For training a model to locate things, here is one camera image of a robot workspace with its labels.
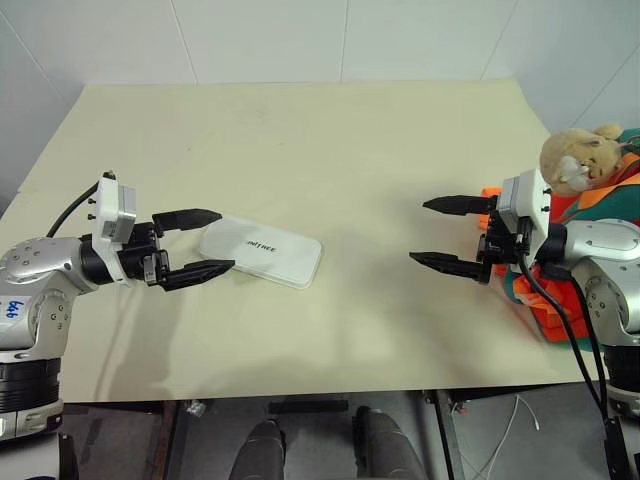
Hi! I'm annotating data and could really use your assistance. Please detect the tan plush toy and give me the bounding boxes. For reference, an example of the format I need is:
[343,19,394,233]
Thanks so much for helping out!
[538,122,625,195]

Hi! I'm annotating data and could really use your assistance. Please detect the thin white floor cable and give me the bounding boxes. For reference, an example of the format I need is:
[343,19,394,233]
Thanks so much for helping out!
[482,393,541,480]

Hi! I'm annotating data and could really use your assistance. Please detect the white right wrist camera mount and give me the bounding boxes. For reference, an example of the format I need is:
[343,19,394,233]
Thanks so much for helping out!
[499,168,554,264]

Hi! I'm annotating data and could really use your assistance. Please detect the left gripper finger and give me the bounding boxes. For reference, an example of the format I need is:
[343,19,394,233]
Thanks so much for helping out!
[159,258,237,293]
[151,207,224,237]

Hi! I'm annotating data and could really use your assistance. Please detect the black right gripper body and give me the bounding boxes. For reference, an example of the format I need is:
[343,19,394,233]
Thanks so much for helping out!
[474,205,534,272]

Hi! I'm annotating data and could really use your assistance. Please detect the dark grey rounded shape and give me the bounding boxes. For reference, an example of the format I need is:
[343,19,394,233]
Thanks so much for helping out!
[239,418,287,480]
[352,405,427,480]

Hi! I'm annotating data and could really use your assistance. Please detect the black table frame leg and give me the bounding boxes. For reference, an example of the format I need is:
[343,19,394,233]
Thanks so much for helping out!
[423,388,472,480]
[148,399,182,480]

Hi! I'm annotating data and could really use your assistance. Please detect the black table crossbar bracket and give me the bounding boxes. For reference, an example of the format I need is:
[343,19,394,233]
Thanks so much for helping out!
[268,396,350,415]

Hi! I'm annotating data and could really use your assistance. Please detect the teal and orange fabric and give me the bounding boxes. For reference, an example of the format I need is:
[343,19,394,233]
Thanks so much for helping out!
[477,127,640,347]

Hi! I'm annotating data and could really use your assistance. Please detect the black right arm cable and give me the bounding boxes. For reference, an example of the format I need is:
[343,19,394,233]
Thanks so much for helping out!
[517,234,614,421]

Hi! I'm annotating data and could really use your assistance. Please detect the white pouch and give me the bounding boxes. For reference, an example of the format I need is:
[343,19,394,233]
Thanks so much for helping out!
[198,213,324,290]

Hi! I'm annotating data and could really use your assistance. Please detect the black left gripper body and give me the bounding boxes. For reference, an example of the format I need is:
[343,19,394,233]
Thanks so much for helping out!
[117,219,171,289]

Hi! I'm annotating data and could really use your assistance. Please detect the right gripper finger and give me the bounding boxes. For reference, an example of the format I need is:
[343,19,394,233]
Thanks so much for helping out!
[422,194,502,218]
[408,251,494,286]

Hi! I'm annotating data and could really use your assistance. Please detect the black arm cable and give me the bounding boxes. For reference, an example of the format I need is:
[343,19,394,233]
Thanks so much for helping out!
[517,234,614,421]
[47,180,101,239]

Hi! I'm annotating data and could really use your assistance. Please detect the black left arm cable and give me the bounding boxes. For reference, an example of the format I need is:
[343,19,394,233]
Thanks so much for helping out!
[47,180,101,239]

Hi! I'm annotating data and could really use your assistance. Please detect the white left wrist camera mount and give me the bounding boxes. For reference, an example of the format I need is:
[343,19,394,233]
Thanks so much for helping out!
[91,172,139,289]

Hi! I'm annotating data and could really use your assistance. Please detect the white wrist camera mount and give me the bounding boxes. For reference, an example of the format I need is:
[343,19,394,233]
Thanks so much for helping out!
[91,172,139,289]
[499,168,554,264]

